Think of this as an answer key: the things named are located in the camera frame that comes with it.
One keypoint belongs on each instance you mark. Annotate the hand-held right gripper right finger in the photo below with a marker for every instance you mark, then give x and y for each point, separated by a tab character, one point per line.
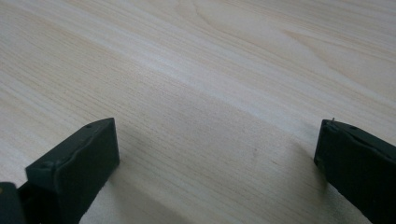
358	161

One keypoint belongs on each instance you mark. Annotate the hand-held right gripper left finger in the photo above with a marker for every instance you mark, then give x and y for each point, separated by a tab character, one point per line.
77	168

